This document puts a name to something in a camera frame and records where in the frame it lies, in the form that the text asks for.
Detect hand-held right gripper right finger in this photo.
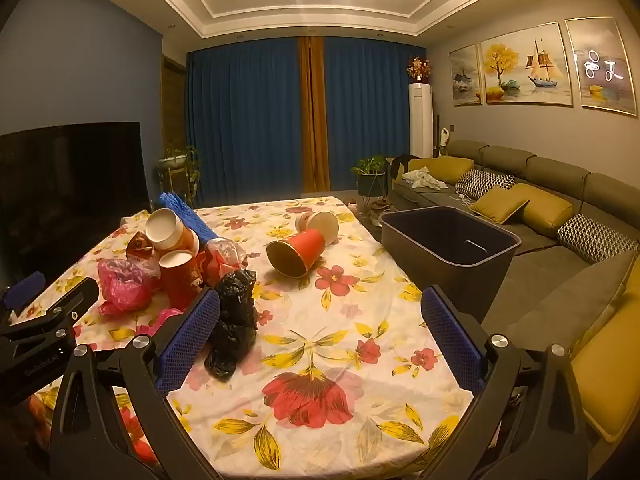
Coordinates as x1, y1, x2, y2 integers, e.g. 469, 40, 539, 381
421, 285, 588, 480

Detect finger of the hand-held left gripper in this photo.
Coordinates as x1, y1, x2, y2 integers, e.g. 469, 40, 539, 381
0, 271, 46, 322
0, 277, 100, 357

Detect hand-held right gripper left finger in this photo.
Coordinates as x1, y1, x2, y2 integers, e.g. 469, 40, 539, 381
50, 287, 223, 480

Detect pink plastic bag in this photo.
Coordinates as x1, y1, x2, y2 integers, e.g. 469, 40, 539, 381
97, 258, 162, 317
135, 307, 186, 337

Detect red streaked paper cup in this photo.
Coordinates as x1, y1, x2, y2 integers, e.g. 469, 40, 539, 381
159, 250, 206, 311

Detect black plastic bag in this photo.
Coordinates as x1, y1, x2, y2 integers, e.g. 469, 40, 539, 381
204, 270, 259, 381

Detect dark grey plastic bin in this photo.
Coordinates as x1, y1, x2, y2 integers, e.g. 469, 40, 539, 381
378, 205, 522, 323

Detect clear plastic bag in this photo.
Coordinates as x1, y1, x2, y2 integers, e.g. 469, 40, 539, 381
205, 237, 249, 288

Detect orange printed paper cup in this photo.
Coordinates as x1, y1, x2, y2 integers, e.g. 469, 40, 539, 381
145, 208, 201, 253

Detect blue foam net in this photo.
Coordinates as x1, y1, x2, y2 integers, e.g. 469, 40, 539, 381
159, 192, 218, 243

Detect plain red paper cup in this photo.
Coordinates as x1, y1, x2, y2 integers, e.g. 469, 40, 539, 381
266, 228, 327, 279

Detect pale printed paper cup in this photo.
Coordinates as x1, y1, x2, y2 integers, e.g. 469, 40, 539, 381
295, 210, 340, 246

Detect black television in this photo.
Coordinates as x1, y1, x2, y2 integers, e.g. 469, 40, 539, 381
0, 121, 151, 286

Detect grey cushion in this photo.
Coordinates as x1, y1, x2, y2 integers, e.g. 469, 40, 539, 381
505, 249, 638, 356

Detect floral tablecloth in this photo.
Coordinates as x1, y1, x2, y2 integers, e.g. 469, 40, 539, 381
27, 196, 476, 480

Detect square yellow cushion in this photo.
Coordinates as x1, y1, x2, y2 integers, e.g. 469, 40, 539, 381
471, 185, 532, 226

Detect black white patterned cushion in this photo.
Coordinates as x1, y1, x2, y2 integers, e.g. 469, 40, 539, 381
556, 213, 627, 264
455, 169, 517, 202

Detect yellow bolster cushion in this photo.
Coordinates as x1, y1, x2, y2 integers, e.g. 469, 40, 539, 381
510, 182, 574, 239

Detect white clothes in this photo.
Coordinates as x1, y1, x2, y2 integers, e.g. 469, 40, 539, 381
401, 169, 449, 192

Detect potted plant in green pot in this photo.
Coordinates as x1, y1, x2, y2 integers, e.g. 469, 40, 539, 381
350, 155, 390, 211

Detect trailing plant on stand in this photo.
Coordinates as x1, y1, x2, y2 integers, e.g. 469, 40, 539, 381
157, 145, 202, 206

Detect dark jacket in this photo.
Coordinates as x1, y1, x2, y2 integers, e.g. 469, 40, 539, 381
389, 155, 424, 181

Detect grey sectional sofa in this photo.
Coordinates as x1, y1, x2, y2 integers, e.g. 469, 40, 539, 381
390, 139, 640, 461

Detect white standing air conditioner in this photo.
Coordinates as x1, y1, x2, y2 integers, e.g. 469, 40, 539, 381
408, 82, 434, 159

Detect wide blue curtain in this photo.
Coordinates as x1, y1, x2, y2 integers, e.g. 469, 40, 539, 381
186, 37, 307, 207
324, 37, 427, 188

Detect wooden door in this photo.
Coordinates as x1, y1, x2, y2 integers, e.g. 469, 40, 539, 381
161, 56, 188, 157

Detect orange curtain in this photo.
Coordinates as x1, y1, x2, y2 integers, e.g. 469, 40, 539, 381
298, 36, 332, 194

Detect small framed landscape painting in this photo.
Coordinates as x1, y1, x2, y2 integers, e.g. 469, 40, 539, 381
448, 43, 485, 107

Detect red gold flower decoration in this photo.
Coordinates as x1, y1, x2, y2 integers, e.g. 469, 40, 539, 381
405, 55, 431, 83

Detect framed sailboat painting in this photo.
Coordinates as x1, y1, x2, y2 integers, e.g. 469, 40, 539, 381
480, 21, 574, 107

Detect framed painting with glare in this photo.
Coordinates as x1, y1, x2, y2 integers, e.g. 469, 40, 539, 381
565, 16, 640, 117

